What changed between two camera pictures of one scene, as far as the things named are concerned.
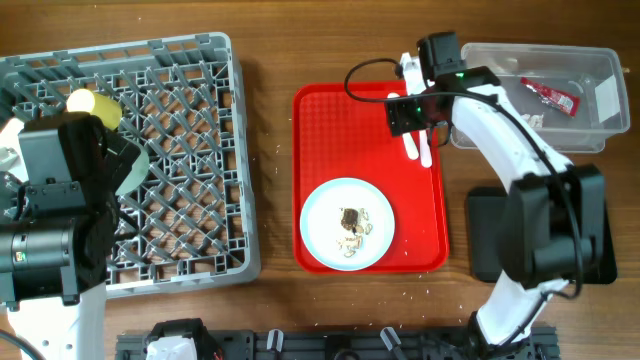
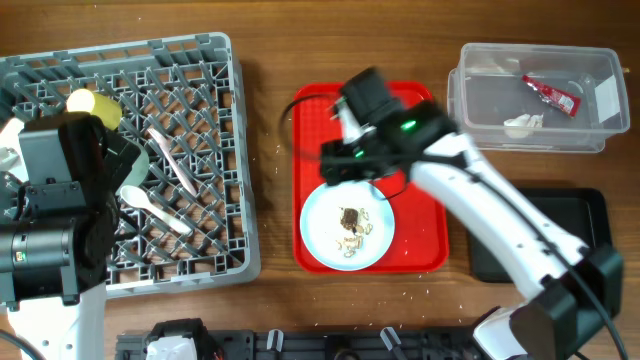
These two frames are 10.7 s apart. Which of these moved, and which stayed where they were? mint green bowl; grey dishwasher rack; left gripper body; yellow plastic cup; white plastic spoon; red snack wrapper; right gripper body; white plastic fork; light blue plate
Moved: white plastic fork; white plastic spoon; right gripper body
Stayed: mint green bowl; left gripper body; yellow plastic cup; red snack wrapper; grey dishwasher rack; light blue plate
